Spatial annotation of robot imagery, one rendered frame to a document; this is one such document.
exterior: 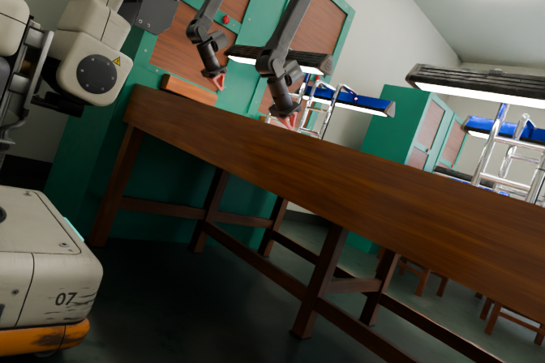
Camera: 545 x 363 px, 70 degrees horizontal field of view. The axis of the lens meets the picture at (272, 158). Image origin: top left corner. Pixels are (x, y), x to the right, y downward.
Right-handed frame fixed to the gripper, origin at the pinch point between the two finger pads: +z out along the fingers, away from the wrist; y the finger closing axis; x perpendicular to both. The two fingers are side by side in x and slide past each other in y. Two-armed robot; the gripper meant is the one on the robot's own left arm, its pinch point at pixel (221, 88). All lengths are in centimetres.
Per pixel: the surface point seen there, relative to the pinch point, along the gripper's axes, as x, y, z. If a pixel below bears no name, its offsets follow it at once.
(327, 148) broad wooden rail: 19, -73, -4
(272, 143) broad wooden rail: 22, -54, -2
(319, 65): -23.0, -35.1, -2.2
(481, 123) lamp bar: -62, -78, 40
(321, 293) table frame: 21, -50, 77
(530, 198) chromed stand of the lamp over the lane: -17, -110, 28
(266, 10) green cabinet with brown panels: -70, 43, -4
